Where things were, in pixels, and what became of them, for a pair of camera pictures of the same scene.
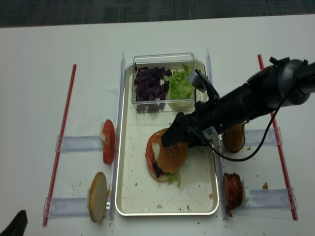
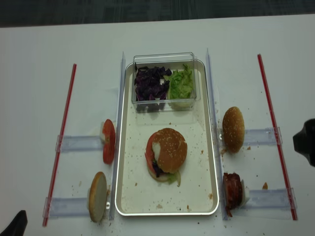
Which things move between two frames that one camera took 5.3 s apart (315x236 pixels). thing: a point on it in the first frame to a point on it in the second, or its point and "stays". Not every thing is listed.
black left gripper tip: x=17 y=226 stays
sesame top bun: x=172 y=156 stays
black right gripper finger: x=178 y=132 to x=304 y=140
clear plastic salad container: x=160 y=83 stays
